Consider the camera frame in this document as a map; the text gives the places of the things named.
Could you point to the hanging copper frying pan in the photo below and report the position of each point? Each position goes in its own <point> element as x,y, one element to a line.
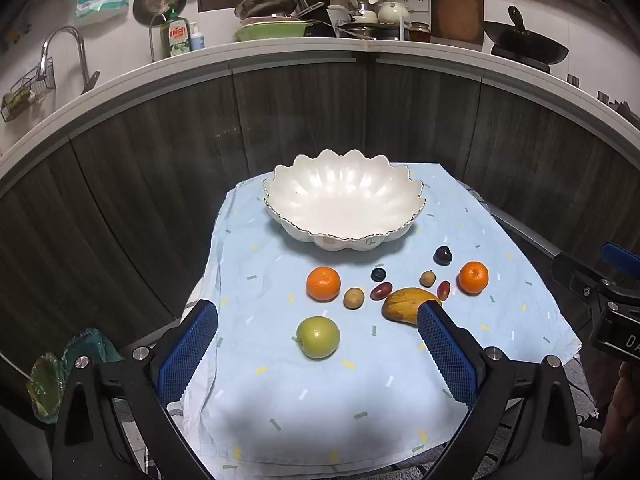
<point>157,2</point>

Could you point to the yellow mango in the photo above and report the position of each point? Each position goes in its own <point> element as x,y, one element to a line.
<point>402,305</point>

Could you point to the white kitchen countertop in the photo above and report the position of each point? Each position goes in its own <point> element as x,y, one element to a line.
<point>300,50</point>

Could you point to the grey checked cloth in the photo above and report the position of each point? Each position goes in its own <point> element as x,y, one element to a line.
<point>580,385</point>

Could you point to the small yellow-brown fruit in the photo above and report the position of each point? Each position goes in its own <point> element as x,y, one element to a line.
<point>353,298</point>

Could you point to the small tan round fruit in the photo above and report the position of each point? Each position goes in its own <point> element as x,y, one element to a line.
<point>427,277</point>

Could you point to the teal glass dish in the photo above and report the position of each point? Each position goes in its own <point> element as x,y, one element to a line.
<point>92,345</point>

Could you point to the dark purple plum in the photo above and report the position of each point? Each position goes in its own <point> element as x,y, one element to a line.
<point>443,255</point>

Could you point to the white scalloped ceramic bowl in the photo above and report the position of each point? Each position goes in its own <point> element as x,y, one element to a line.
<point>345,200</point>

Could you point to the red grape tomato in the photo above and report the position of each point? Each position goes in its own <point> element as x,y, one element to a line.
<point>443,289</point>

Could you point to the white saucepan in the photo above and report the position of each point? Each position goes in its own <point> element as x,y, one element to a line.
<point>357,15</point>

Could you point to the white hand soap bottle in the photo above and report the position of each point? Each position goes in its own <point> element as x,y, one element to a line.
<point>197,40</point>

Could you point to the green dish soap bottle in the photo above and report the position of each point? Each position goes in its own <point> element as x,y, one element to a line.
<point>176,35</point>

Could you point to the person's right hand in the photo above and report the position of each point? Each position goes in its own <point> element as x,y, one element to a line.
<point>622,410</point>

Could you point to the glass jar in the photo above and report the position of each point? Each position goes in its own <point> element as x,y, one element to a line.
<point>420,32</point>

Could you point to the blueberry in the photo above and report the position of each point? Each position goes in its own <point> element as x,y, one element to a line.
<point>378,274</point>

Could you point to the chrome kitchen faucet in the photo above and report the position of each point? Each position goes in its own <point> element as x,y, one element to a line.
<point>62,32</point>

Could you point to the green apple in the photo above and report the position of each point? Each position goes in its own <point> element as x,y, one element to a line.
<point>318,337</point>

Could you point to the dark wood kitchen cabinet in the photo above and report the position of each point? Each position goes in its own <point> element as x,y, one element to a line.
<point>300,110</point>

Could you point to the orange mandarin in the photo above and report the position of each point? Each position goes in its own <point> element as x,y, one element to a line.
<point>473,277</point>
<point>323,284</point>

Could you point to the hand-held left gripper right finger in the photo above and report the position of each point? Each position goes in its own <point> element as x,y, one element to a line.
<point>445,355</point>

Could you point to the white lidded pot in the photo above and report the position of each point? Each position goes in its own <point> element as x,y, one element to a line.
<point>394,12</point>

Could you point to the brown wooden cutting board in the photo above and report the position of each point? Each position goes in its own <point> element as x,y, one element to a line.
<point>456,7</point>

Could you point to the green baking dish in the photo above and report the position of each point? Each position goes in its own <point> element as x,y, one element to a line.
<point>270,32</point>

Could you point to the stainless steel wok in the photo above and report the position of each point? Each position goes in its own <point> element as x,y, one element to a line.
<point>265,0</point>

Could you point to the light blue patterned tablecloth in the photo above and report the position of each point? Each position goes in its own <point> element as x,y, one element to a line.
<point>350,400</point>

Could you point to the black wok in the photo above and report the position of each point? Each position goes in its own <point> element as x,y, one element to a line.
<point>525,42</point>

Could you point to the red grape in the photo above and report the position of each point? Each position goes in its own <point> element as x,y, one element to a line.
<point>381,291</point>

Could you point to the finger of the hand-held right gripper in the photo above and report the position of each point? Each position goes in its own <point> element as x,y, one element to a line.
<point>575,277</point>
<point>620,256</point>

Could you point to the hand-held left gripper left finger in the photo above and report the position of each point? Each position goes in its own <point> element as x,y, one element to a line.
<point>187,355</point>

